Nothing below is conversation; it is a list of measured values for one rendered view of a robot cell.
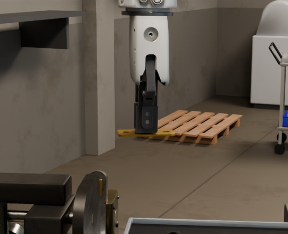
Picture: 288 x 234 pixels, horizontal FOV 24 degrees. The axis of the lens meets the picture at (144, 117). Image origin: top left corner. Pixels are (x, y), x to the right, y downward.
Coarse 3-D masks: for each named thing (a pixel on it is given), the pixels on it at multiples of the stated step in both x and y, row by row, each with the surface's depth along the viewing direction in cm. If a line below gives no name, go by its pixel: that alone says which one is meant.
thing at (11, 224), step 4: (8, 224) 98; (12, 224) 97; (16, 224) 98; (8, 228) 96; (12, 228) 97; (16, 228) 97; (20, 228) 98; (12, 232) 96; (16, 232) 96; (20, 232) 97
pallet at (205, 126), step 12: (168, 120) 659; (180, 120) 659; (192, 120) 659; (204, 120) 667; (216, 120) 659; (228, 120) 659; (180, 132) 607; (192, 132) 607; (204, 132) 645; (216, 132) 607; (228, 132) 641
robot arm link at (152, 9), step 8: (120, 0) 95; (128, 0) 94; (136, 0) 93; (144, 0) 93; (152, 0) 93; (160, 0) 93; (168, 0) 94; (176, 0) 96; (128, 8) 96; (136, 8) 94; (144, 8) 94; (152, 8) 94; (160, 8) 95; (168, 8) 96
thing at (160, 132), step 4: (120, 132) 100; (124, 132) 101; (128, 132) 100; (132, 132) 100; (136, 132) 100; (160, 132) 100; (164, 132) 100; (168, 132) 100; (172, 132) 100; (124, 136) 98
